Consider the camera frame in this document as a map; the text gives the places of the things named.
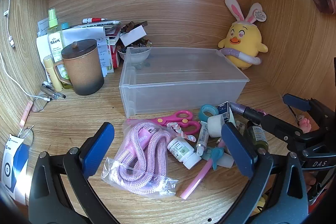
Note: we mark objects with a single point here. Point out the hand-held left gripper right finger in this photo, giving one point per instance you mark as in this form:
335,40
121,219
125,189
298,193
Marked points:
237,150

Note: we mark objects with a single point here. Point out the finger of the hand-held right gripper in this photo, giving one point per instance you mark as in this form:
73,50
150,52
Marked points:
296,102
275,125

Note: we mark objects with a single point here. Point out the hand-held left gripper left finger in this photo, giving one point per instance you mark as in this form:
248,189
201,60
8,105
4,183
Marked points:
97,150

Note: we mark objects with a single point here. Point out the dark green bottle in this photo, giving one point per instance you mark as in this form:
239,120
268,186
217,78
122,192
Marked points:
258,137

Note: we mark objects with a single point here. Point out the teal plastic clip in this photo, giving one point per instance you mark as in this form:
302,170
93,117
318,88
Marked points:
216,157

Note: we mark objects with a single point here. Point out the white foam tape roll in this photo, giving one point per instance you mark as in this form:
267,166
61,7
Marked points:
215,126

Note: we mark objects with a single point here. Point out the white ointment tube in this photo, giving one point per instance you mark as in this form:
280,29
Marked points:
203,137

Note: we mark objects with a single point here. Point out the purple pen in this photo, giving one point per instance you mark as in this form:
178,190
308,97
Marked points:
237,107

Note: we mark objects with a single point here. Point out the white pill bottle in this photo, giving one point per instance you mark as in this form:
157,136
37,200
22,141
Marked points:
182,151

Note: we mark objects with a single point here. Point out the clear plastic drawer bin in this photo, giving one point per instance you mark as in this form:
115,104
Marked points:
183,77

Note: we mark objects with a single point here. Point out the person's right hand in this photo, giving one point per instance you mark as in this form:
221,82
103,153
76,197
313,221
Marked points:
305,123

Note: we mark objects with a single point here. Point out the blue staples box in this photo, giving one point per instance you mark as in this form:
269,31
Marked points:
224,109

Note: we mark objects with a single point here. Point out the teal tape roll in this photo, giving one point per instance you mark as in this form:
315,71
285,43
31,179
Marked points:
206,111

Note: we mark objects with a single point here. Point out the pink scissors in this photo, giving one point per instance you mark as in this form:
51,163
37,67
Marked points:
181,119

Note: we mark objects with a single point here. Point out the yellow chick plush toy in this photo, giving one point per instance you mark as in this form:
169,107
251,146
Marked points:
245,43

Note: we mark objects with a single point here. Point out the pink lip gloss tube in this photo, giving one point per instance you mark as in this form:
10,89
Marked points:
25,115

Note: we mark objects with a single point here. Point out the brown lidded mug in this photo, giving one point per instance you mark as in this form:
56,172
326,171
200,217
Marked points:
84,69

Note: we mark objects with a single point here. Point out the blue white carton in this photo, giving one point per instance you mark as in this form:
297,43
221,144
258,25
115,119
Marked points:
13,166

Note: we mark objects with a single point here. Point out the white bowl of small items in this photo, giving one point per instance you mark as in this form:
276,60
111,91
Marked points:
136,54

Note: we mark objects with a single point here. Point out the green spray bottle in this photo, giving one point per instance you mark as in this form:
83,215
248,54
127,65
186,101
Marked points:
55,40

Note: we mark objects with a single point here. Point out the pile of papers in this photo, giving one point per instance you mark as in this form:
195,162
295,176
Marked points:
84,32

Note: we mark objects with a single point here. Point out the white rectangular box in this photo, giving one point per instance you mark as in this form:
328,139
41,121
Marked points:
132,36

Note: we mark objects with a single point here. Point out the red marker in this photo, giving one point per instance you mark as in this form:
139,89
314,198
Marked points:
92,20

